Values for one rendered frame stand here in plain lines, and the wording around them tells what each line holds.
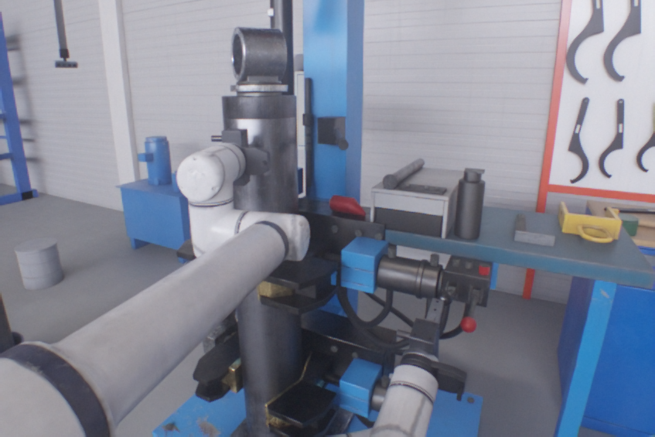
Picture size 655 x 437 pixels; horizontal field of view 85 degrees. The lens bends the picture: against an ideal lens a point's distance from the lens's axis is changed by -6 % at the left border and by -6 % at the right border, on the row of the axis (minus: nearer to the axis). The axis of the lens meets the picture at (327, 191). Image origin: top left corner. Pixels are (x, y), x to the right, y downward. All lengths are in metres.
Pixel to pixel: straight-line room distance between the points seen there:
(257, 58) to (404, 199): 0.58
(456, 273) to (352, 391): 0.57
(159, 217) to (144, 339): 3.29
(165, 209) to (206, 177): 2.87
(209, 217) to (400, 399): 0.48
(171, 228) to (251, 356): 2.39
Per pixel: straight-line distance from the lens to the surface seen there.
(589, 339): 1.50
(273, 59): 1.08
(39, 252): 3.61
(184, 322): 0.43
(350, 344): 1.46
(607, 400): 2.22
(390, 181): 1.17
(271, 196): 1.08
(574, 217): 1.36
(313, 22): 1.50
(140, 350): 0.39
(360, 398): 1.40
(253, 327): 1.27
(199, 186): 0.72
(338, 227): 1.27
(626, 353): 2.08
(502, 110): 2.90
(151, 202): 3.70
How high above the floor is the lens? 1.48
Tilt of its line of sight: 15 degrees down
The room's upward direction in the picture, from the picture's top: straight up
